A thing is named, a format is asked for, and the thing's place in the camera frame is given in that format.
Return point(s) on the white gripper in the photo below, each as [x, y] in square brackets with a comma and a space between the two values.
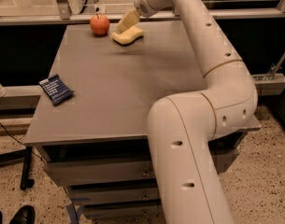
[144, 6]

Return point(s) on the grey drawer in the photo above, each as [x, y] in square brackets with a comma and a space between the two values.
[114, 192]
[75, 167]
[136, 208]

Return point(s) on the metal bracket clamp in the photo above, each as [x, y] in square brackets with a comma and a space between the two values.
[272, 70]

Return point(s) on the red apple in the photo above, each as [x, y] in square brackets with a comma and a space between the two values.
[99, 24]

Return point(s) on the middle grey drawer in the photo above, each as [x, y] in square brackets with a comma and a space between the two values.
[114, 192]

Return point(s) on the black shoe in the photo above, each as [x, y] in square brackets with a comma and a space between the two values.
[26, 215]

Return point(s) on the grey metal railing frame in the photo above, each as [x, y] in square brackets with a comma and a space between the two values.
[79, 11]

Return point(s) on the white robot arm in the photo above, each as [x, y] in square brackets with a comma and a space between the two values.
[181, 125]

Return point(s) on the blue snack packet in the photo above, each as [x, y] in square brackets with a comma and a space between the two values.
[56, 89]

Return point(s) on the bottom grey drawer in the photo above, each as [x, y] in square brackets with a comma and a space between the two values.
[136, 208]

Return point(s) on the grey drawer cabinet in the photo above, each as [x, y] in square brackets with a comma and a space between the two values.
[114, 89]

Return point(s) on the yellow sponge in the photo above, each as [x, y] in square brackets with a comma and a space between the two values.
[129, 36]

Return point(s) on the top grey drawer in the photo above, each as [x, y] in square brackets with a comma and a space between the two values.
[75, 167]

